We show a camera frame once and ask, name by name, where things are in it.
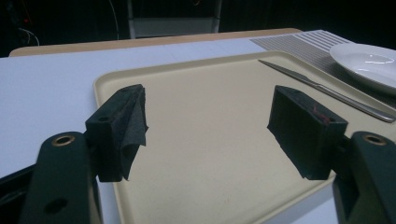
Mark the silver table knife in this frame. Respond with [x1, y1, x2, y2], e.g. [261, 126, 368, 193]
[258, 59, 396, 124]

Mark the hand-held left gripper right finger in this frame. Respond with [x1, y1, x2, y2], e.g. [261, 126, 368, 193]
[266, 85, 349, 181]

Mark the beige plastic tray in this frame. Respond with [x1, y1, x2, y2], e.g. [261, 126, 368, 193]
[92, 50, 396, 224]

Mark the white metal desk frame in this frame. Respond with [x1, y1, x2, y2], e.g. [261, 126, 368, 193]
[125, 0, 223, 40]

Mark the dark equipment with red light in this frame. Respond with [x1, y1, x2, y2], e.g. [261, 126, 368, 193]
[6, 0, 41, 48]

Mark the grey striped placemat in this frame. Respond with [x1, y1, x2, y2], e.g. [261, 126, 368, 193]
[249, 30, 396, 110]

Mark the white ceramic plate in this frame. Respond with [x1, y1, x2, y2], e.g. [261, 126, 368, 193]
[329, 42, 396, 96]

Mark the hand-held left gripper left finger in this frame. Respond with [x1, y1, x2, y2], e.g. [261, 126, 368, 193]
[84, 83, 149, 183]

